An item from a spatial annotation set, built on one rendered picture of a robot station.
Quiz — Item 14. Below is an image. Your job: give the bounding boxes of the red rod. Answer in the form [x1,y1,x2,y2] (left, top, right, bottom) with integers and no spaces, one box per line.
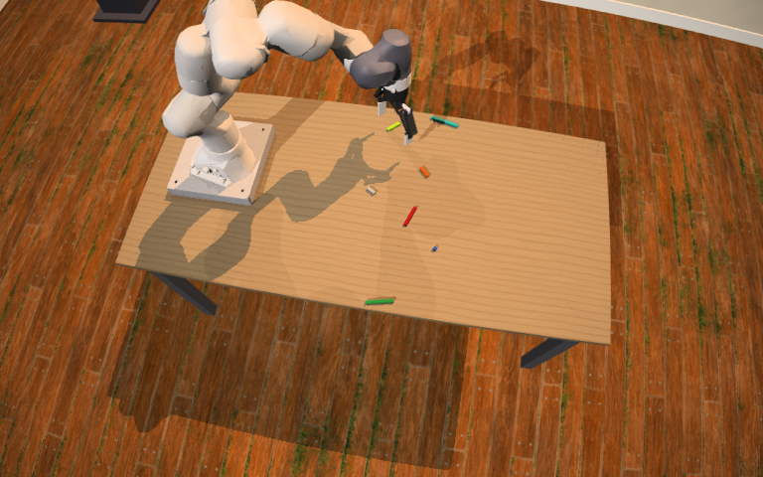
[403,207,416,226]

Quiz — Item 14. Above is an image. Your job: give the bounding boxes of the turquoise rod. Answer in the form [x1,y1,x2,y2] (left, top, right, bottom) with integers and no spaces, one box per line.
[430,115,459,128]

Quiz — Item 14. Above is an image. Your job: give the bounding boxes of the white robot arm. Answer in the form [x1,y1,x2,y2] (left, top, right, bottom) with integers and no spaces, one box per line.
[162,0,412,188]

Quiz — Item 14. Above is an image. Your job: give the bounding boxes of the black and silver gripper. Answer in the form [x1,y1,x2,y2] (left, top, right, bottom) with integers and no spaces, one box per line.
[374,86,417,146]

